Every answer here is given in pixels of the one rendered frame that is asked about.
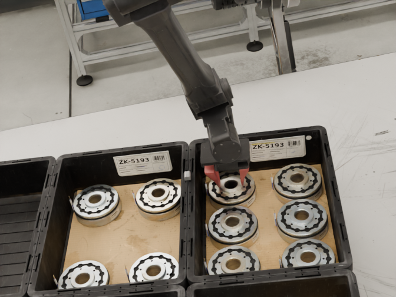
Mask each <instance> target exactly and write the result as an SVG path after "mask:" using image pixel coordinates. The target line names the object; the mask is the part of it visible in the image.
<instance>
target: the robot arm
mask: <svg viewBox="0 0 396 297"><path fill-rule="evenodd" d="M181 1H184V0H102V2H103V5H104V6H105V8H106V10H107V12H108V13H109V14H110V15H111V17H112V18H113V20H114V21H115V22H116V24H117V25H118V26H119V27H122V26H123V25H126V24H129V23H131V22H134V24H135V25H136V26H138V27H140V28H141V29H143V30H144V31H145V32H146V33H147V34H148V35H149V37H150V38H151V40H152V41H153V42H154V44H155V45H156V47H157V48H158V50H159V51H160V52H161V54H162V56H163V57H164V59H165V60H166V61H167V63H168V64H169V66H170V67H171V69H172V70H173V72H174V73H175V74H176V76H177V77H178V79H179V80H180V83H181V87H182V89H183V92H184V96H185V98H186V101H187V104H188V106H189V108H190V110H191V112H192V114H193V115H194V117H195V119H196V121H197V120H199V119H202V120H203V125H204V127H205V128H207V134H208V138H209V142H206V143H202V144H201V154H200V163H201V167H202V168H204V173H205V175H206V176H207V177H209V178H210V179H212V180H213V181H214V182H215V183H216V184H217V186H218V187H219V188H220V176H219V171H226V170H238V169H239V171H240V181H241V184H242V185H243V184H244V178H245V177H246V175H247V173H248V171H249V163H250V143H249V139H248V138H241V139H239V137H238V134H237V130H236V127H235V124H234V119H233V113H232V108H231V107H232V106H233V101H232V98H234V97H233V93H232V89H231V87H230V85H229V83H228V80H227V78H221V79H220V78H219V76H218V74H217V72H216V71H215V69H214V68H211V67H210V65H209V64H207V63H205V62H204V61H203V60H202V59H201V58H200V57H199V55H198V53H197V52H196V50H195V48H194V46H193V45H192V43H191V42H190V40H189V38H188V36H187V35H186V33H185V31H184V29H183V28H182V26H181V25H180V22H179V21H178V19H177V18H176V16H175V14H174V13H173V11H172V9H171V6H172V5H174V4H176V3H179V2H181Z"/></svg>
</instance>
